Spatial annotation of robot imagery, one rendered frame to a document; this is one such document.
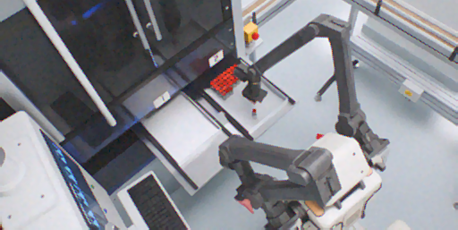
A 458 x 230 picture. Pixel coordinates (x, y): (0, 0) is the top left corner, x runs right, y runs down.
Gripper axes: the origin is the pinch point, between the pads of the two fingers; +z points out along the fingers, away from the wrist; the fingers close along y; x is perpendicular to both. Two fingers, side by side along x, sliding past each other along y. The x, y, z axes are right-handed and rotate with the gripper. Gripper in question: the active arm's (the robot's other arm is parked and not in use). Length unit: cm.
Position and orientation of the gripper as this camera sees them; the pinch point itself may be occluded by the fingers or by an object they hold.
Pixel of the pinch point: (254, 102)
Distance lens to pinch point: 184.1
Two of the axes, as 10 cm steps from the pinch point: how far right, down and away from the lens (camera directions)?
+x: -5.5, 7.3, -4.1
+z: 0.7, 5.2, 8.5
